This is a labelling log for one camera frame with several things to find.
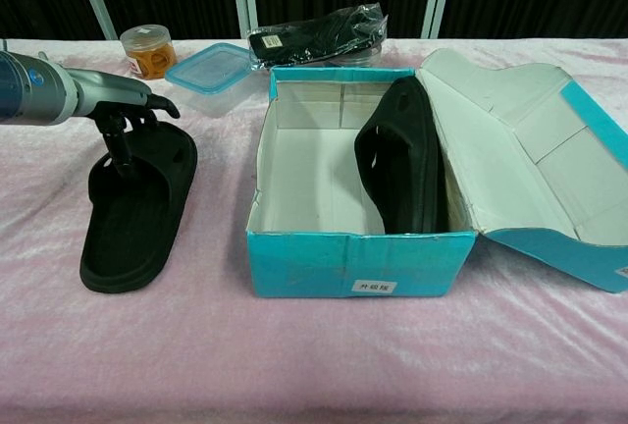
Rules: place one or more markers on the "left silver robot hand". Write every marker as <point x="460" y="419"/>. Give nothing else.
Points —
<point x="108" y="92"/>

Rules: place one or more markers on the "black rubber slipper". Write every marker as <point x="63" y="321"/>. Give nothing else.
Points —
<point x="407" y="164"/>
<point x="132" y="237"/>

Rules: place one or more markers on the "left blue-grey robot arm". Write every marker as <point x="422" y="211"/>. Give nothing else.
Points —
<point x="34" y="90"/>

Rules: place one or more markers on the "blue cardboard shoe box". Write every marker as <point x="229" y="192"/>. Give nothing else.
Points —
<point x="353" y="262"/>

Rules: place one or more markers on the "clear jar with orange contents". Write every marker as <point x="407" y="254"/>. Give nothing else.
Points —
<point x="149" y="53"/>

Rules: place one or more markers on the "clear container with blue lid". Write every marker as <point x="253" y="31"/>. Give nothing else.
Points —
<point x="208" y="75"/>

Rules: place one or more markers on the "black socks in plastic bag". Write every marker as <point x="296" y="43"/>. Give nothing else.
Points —
<point x="314" y="41"/>

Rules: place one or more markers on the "pink velvet tablecloth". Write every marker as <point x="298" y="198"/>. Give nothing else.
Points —
<point x="196" y="345"/>

